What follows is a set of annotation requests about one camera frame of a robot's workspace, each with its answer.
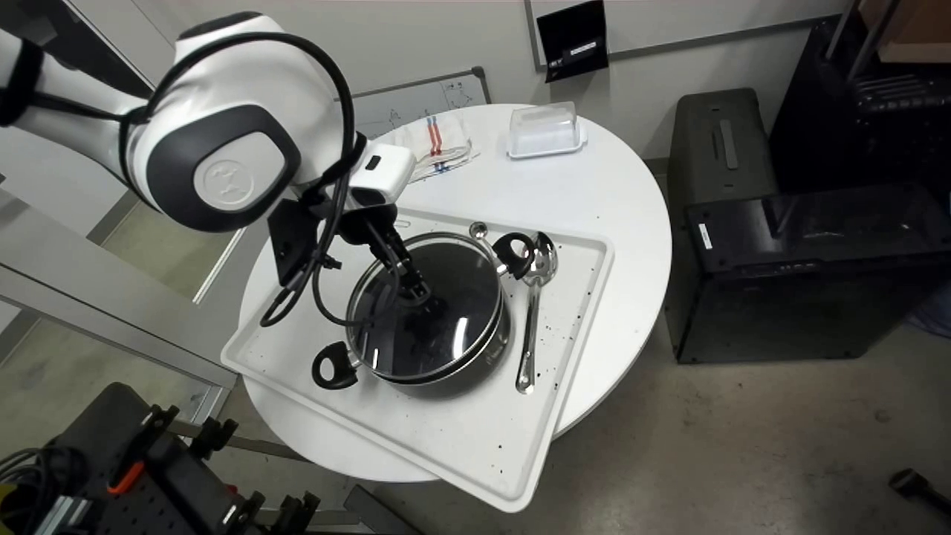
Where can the white plastic tray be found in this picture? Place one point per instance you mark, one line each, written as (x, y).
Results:
(467, 387)

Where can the black equipment cart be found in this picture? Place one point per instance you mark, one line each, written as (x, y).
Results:
(123, 471)

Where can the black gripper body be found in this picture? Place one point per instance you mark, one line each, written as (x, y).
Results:
(377, 227)

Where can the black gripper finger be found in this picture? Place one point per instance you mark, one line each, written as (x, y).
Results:
(410, 280)

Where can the steel pot with black handles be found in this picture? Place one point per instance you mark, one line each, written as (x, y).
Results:
(337, 364)

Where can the round white table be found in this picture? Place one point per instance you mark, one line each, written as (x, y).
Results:
(601, 191)

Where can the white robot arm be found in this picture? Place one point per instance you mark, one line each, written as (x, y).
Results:
(249, 127)

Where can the black wall box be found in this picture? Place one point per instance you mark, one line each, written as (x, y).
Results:
(576, 40)

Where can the glass pot lid black knob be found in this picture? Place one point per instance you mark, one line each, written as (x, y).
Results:
(426, 343)

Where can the clear packet with red blue marks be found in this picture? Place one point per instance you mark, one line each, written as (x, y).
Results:
(439, 144)

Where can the clear plastic container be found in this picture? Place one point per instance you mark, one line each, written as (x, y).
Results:
(545, 133)

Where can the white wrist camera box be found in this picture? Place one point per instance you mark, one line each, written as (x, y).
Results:
(378, 176)

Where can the steel spoon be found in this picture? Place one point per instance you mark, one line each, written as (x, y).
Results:
(545, 264)

